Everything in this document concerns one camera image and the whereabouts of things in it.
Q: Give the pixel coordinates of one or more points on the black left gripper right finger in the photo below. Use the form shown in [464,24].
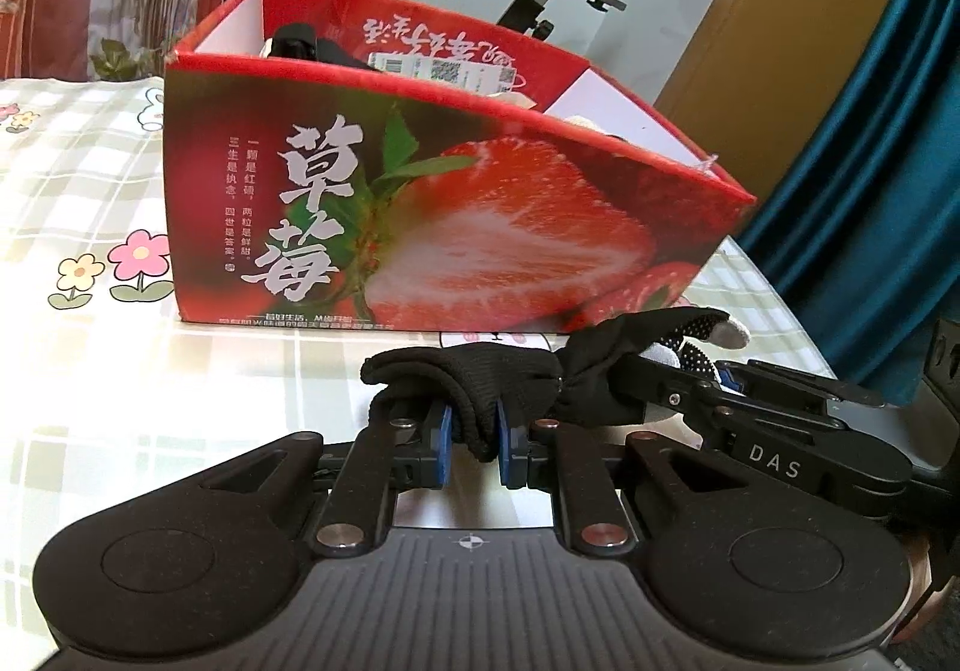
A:
[577,470]

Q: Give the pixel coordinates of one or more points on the checked bunny tablecloth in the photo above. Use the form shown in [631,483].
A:
[104,398]

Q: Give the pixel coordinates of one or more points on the black eye mask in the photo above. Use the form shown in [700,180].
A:
[300,42]

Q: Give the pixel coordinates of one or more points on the black knit glove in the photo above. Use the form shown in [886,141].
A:
[478,381]

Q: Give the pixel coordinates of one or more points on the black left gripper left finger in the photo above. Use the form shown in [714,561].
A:
[359,481]

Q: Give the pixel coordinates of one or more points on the red strawberry cardboard box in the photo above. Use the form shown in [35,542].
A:
[477,180]

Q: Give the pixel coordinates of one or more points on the teal curtain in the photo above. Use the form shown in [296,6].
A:
[860,238]

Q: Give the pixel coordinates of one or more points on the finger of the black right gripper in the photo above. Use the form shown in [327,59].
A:
[683,383]

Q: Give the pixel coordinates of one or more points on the wooden door panel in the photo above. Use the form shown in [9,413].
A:
[758,77]

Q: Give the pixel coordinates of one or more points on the person's right hand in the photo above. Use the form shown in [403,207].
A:
[924,603]

